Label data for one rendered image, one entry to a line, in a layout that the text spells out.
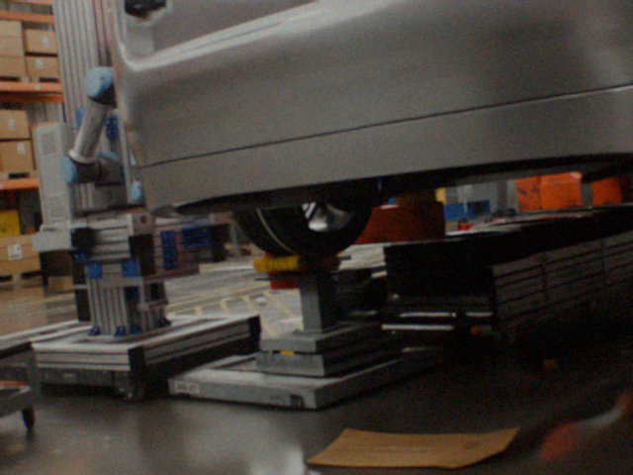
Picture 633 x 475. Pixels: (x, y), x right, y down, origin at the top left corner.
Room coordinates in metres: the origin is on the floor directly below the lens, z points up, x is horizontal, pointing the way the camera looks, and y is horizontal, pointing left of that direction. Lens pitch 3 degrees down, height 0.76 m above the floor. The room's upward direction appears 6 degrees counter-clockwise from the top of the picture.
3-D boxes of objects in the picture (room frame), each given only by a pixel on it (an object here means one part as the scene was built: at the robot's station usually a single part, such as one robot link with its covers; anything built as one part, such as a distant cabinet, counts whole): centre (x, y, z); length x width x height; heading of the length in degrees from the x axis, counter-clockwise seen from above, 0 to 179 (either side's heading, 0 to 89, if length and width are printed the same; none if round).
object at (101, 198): (4.06, 0.88, 0.87); 0.15 x 0.15 x 0.10
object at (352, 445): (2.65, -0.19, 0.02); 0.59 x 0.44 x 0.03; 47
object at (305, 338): (3.73, 0.03, 0.32); 0.40 x 0.30 x 0.28; 137
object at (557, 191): (5.59, -1.61, 0.69); 0.52 x 0.17 x 0.35; 47
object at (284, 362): (3.76, 0.00, 0.13); 0.50 x 0.36 x 0.10; 137
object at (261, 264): (3.69, 0.17, 0.51); 0.29 x 0.06 x 0.06; 47
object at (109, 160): (4.05, 0.88, 0.98); 0.13 x 0.12 x 0.14; 137
